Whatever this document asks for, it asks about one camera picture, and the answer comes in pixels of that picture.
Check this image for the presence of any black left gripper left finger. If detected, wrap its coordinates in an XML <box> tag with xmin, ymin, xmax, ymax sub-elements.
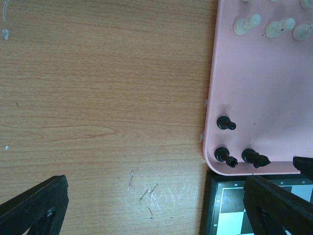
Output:
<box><xmin>0</xmin><ymin>175</ymin><xmax>69</xmax><ymax>235</ymax></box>

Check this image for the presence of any black chess piece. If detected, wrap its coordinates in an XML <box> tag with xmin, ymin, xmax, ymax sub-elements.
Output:
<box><xmin>214</xmin><ymin>147</ymin><xmax>238</xmax><ymax>168</ymax></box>
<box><xmin>217</xmin><ymin>116</ymin><xmax>237</xmax><ymax>130</ymax></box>
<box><xmin>242</xmin><ymin>148</ymin><xmax>271</xmax><ymax>168</ymax></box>

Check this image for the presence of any pink plastic tray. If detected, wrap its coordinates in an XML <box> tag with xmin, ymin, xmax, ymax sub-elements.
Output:
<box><xmin>203</xmin><ymin>0</ymin><xmax>313</xmax><ymax>176</ymax></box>

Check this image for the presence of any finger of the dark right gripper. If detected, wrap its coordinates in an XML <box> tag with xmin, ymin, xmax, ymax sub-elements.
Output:
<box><xmin>293</xmin><ymin>156</ymin><xmax>313</xmax><ymax>181</ymax></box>

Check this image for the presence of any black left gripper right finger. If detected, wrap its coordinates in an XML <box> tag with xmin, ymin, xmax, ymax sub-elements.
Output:
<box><xmin>243</xmin><ymin>175</ymin><xmax>313</xmax><ymax>235</ymax></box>

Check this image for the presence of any black white chessboard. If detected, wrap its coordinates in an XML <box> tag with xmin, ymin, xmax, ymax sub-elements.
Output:
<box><xmin>199</xmin><ymin>171</ymin><xmax>313</xmax><ymax>235</ymax></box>

